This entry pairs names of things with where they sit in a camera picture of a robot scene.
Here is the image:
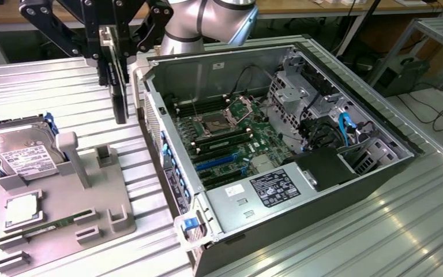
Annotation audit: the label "blue expansion slot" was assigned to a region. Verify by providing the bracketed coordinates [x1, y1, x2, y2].
[195, 152, 239, 171]

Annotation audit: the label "black box on floor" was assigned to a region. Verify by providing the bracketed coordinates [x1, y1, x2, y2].
[374, 57, 432, 98]

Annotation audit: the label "silver chipset heatsink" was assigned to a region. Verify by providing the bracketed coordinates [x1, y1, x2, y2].
[250, 155, 281, 171]

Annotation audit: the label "black wire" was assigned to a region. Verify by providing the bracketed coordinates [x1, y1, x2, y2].
[234, 65, 275, 93]

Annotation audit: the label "grey metal frame shelf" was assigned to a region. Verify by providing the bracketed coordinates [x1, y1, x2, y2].
[387, 16, 443, 96]

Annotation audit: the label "green RAM stick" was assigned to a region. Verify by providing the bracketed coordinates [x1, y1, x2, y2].
[0, 208, 94, 242]

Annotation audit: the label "metal socket cover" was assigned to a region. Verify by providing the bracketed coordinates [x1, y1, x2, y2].
[223, 96, 255, 122]

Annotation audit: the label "green motherboard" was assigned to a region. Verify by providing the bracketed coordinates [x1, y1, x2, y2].
[170, 94, 297, 189]

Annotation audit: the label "black plastic shroud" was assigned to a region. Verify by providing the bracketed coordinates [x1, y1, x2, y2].
[294, 147, 362, 193]

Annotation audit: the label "blue slot clips row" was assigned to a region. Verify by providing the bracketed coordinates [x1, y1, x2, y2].
[160, 129, 193, 204]

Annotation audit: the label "grey parts rack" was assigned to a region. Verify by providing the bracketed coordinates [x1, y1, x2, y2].
[0, 131, 138, 275]

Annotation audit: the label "blue wire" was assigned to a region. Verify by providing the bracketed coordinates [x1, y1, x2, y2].
[337, 110, 357, 145]

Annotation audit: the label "hard disk with blue bracket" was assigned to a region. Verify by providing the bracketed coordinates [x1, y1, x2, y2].
[0, 113, 62, 182]

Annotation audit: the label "metal disk bay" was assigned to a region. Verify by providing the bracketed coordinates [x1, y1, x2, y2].
[266, 68, 346, 147]

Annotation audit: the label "wooden desk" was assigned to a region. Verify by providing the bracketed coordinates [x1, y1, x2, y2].
[0, 0, 443, 65]

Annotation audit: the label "silver CPU chip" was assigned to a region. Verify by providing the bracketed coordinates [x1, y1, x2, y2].
[4, 197, 42, 225]

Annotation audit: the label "installed RAM stick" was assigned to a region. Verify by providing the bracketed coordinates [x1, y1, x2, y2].
[194, 132, 254, 152]

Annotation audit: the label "grey power supply unit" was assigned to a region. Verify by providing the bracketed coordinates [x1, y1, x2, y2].
[205, 161, 319, 235]

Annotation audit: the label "black expansion slot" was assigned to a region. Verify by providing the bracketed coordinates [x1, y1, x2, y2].
[199, 166, 246, 187]

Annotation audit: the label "CPU socket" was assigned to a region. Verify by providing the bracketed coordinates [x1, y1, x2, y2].
[195, 113, 229, 136]

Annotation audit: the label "blue case latch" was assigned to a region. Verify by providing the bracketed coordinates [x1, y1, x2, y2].
[181, 217, 201, 232]

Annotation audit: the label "black RAM slots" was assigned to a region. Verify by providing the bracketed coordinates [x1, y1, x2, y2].
[173, 97, 231, 117]

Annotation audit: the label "open black PC case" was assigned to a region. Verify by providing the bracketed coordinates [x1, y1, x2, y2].
[134, 34, 428, 277]

